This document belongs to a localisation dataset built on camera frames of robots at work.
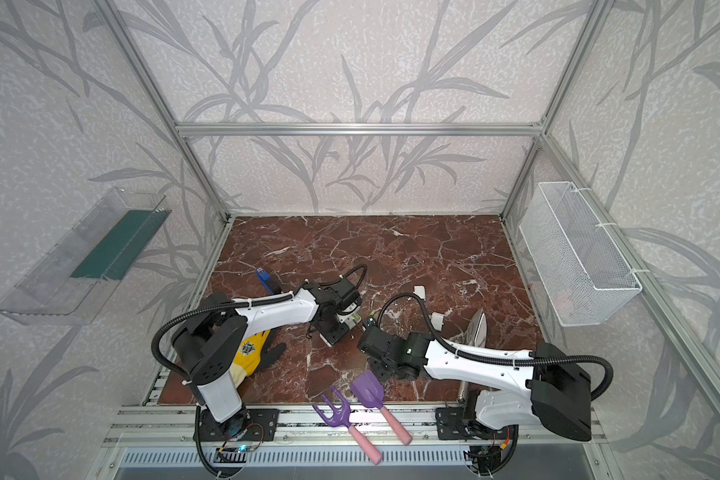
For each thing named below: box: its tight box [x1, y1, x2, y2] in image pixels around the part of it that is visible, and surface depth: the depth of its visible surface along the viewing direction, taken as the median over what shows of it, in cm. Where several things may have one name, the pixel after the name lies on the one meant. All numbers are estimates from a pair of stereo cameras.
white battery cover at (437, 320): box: [431, 312, 444, 331], surface depth 95 cm
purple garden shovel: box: [350, 369, 412, 446], surface depth 80 cm
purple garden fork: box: [312, 386, 382, 465], surface depth 76 cm
